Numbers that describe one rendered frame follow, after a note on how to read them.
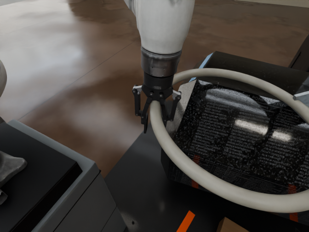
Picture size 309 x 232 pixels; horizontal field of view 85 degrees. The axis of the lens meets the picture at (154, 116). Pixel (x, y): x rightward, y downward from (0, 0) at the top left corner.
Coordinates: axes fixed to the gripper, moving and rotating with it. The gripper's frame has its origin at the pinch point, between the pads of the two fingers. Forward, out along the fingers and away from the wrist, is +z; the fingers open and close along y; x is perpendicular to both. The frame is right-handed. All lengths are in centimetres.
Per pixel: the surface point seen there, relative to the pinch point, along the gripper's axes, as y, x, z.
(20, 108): -151, 77, 94
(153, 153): -1, 42, 82
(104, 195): -14.4, -15.5, 25.8
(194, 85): 14.6, 30.1, 2.3
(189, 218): 29, -3, 80
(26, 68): -202, 154, 96
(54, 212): -19.9, -27.7, 6.7
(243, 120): 36.0, 16.8, 7.2
